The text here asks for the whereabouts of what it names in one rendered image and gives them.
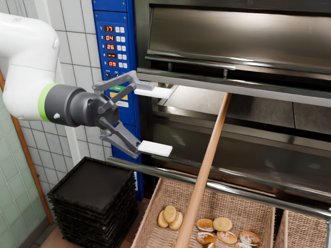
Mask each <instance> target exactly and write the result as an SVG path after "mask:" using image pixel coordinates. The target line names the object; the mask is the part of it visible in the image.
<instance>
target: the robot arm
mask: <svg viewBox="0 0 331 248"><path fill-rule="evenodd" d="M60 49H61V43H60V39H59V36H58V34H57V33H56V31H55V30H54V29H53V28H52V27H51V26H50V25H49V24H47V23H46V22H44V21H41V20H38V19H32V18H26V17H21V16H15V15H10V14H5V13H1V12H0V58H4V59H6V60H7V61H8V63H9V65H8V72H7V77H6V82H5V87H4V91H3V103H4V105H5V107H6V109H7V111H8V112H9V113H10V114H11V115H12V116H14V117H16V118H18V119H20V120H23V121H45V122H50V123H55V124H61V125H65V126H70V127H79V126H80V125H83V126H88V127H95V126H96V127H99V128H100V129H101V130H102V135H101V136H100V137H99V138H100V139H101V140H103V141H106V142H109V143H110V144H112V145H113V146H115V147H117V148H118V149H120V150H121V151H123V152H124V153H126V154H128V155H129V156H131V157H132V158H134V159H137V158H138V156H139V155H140V153H144V154H148V155H154V154H157V155H163V156H167V157H168V156H169V154H170V152H171V150H172V146H167V145H162V144H158V143H153V142H148V141H144V140H143V141H142V142H140V141H139V140H138V139H137V138H136V137H135V136H134V135H132V134H131V133H130V132H129V131H128V130H127V129H126V128H125V127H124V126H123V123H122V122H121V121H120V120H119V119H120V116H119V113H118V112H119V106H117V105H116V102H118V101H119V100H121V99H122V98H123V97H125V96H126V95H127V94H129V93H130V92H131V91H133V90H134V89H136V90H134V93H135V94H139V95H146V96H152V97H158V98H164V99H169V98H170V97H171V95H172V94H173V90H171V89H164V88H158V87H155V84H154V83H152V82H145V81H140V80H138V78H137V76H136V75H137V72H136V71H135V70H132V71H130V72H127V73H125V74H123V75H120V76H118V77H115V78H113V79H110V80H108V81H98V82H97V83H95V84H94V85H92V89H93V90H94V91H96V93H89V92H87V91H86V90H85V89H84V88H82V87H76V86H70V85H64V84H58V83H55V76H56V68H57V63H58V58H59V53H60ZM127 81H129V83H130V84H129V85H128V86H127V87H126V88H124V89H123V90H122V91H120V92H119V93H118V94H116V95H115V96H114V97H112V98H111V99H110V98H109V97H107V96H106V95H105V94H103V92H104V91H106V89H109V88H112V87H114V86H117V85H119V84H122V83H125V82H127ZM115 124H116V125H117V126H116V127H115V128H114V127H113V126H114V125H115ZM136 145H137V146H136Z"/></svg>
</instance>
